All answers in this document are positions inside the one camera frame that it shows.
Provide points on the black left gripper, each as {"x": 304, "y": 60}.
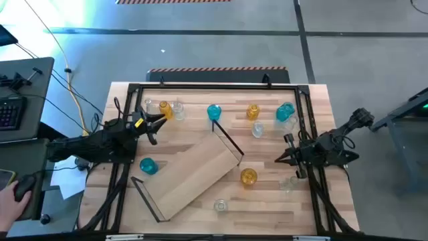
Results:
{"x": 139, "y": 123}

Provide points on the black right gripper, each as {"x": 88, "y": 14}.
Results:
{"x": 299, "y": 155}

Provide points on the amber ribbed glass vase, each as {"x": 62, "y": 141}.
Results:
{"x": 166, "y": 109}
{"x": 253, "y": 111}

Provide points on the clear conical glass bottle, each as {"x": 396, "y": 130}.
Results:
{"x": 148, "y": 105}

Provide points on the tall clear ribbed glass vase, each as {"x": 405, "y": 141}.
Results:
{"x": 178, "y": 110}

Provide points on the clear smooth glass carafe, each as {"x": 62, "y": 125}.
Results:
{"x": 290, "y": 123}

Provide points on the amber diamond-pattern glass jar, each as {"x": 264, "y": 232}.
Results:
{"x": 248, "y": 176}

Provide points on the teal lattice-pattern glass vase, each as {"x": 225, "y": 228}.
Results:
{"x": 148, "y": 166}

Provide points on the wide teal faceted glass vase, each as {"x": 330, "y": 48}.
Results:
{"x": 285, "y": 112}

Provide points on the large clear fluted glass jar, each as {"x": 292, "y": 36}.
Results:
{"x": 220, "y": 205}

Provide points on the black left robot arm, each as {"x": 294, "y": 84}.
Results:
{"x": 93, "y": 144}

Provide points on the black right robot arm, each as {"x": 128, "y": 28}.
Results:
{"x": 334, "y": 147}

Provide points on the clear faceted glass vase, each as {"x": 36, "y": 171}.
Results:
{"x": 288, "y": 183}

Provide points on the small clear ribbed glass vase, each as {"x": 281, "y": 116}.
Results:
{"x": 257, "y": 130}

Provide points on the black hazard-striped floor mat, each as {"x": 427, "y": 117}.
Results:
{"x": 217, "y": 77}

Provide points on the white paper sheet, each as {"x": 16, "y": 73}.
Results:
{"x": 68, "y": 182}

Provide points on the black metal stand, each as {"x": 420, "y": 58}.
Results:
{"x": 394, "y": 118}

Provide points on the grey desk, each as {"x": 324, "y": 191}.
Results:
{"x": 40, "y": 110}

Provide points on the dark grey side table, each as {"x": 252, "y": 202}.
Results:
{"x": 20, "y": 154}

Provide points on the black keyboard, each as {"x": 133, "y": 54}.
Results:
{"x": 11, "y": 114}

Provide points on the black round knob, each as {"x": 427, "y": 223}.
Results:
{"x": 45, "y": 219}

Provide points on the black computer mouse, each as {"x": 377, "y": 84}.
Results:
{"x": 23, "y": 187}

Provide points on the phone with yellow case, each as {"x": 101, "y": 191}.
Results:
{"x": 5, "y": 177}

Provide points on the person's hand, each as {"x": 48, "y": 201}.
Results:
{"x": 10, "y": 207}

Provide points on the black tablet device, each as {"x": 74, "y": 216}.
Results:
{"x": 6, "y": 35}

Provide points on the black aluminium table frame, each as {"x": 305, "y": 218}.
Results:
{"x": 217, "y": 86}

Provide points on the grey metal bracket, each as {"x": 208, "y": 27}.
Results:
{"x": 123, "y": 237}
{"x": 311, "y": 238}

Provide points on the black rail clamp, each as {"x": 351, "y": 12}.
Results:
{"x": 266, "y": 79}

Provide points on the black desk clamp mount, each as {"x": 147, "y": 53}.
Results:
{"x": 15, "y": 81}

